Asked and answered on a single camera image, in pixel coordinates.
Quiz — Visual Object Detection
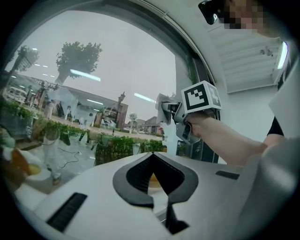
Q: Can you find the person's right hand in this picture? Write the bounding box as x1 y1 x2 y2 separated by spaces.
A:
187 112 213 139

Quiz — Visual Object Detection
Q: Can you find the person's grey clothing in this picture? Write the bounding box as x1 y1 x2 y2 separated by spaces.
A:
234 137 300 240

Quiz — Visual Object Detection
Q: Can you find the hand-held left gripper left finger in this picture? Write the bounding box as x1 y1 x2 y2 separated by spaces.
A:
35 151 170 240

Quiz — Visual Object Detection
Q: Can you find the long ceiling light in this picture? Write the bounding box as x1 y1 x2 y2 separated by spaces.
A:
277 41 289 70

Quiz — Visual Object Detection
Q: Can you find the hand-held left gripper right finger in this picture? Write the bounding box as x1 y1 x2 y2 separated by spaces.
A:
153 151 245 240

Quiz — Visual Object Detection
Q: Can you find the window glass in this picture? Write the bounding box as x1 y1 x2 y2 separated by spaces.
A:
0 10 177 188

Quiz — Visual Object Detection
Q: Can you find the white security camera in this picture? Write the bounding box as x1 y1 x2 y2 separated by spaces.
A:
259 46 274 57

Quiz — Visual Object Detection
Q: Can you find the white round bowl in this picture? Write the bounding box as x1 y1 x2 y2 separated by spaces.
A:
14 161 54 195

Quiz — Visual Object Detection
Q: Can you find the black head camera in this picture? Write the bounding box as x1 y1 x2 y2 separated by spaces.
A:
198 0 226 25

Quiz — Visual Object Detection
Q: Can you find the person's black sleeve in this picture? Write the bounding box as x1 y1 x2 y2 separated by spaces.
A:
266 116 285 137

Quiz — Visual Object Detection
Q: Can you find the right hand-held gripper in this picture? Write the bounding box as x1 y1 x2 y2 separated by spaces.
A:
161 80 222 146

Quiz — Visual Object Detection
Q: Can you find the person's right forearm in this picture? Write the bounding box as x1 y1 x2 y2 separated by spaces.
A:
201 115 268 165

